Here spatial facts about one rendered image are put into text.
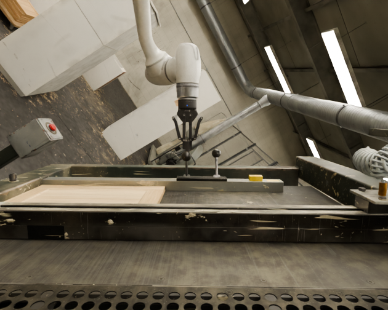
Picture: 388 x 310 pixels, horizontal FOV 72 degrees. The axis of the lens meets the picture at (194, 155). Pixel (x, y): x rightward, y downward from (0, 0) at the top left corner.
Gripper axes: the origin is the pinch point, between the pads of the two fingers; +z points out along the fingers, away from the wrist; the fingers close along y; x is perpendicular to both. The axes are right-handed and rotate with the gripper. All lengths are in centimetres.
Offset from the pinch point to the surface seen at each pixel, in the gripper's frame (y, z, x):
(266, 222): -20, 11, 50
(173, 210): 1.3, 8.4, 49.2
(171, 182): 5.9, 12.5, 6.9
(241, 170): -25.2, 12.1, -17.1
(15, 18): 238, -140, -262
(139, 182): 18.5, 12.4, 7.0
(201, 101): -11, -40, -355
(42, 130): 66, -7, -11
